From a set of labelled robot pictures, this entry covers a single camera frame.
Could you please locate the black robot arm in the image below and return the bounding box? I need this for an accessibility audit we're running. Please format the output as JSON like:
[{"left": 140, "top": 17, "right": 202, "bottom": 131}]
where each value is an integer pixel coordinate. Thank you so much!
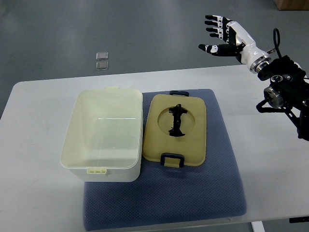
[{"left": 250, "top": 55, "right": 309, "bottom": 141}]

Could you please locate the blue grey cushion mat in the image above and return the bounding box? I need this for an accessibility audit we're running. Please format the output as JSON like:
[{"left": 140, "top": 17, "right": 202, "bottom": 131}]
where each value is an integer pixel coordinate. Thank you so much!
[{"left": 83, "top": 89, "right": 247, "bottom": 231}]

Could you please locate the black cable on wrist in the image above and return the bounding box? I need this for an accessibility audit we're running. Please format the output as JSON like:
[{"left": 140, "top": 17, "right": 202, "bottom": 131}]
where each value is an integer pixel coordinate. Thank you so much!
[{"left": 267, "top": 28, "right": 283, "bottom": 59}]

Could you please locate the white storage box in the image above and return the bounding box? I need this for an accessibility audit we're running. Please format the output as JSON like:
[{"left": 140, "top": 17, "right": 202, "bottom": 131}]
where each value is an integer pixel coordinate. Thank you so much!
[{"left": 60, "top": 87, "right": 143, "bottom": 182}]

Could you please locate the black table bracket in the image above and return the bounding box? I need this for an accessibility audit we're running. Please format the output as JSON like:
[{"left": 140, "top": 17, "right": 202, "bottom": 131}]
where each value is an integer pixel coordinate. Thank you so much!
[{"left": 289, "top": 216, "right": 309, "bottom": 223}]

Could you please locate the cardboard box corner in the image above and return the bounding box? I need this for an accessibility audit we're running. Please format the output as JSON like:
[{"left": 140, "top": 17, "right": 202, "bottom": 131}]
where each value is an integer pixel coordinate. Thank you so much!
[{"left": 274, "top": 0, "right": 309, "bottom": 11}]

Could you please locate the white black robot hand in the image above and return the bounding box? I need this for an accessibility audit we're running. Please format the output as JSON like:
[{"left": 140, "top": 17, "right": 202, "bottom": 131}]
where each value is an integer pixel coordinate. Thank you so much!
[{"left": 198, "top": 15, "right": 271, "bottom": 73}]

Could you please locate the yellow box lid black handle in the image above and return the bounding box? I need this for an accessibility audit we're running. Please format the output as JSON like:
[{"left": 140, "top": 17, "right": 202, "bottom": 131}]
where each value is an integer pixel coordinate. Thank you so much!
[{"left": 142, "top": 92, "right": 207, "bottom": 168}]

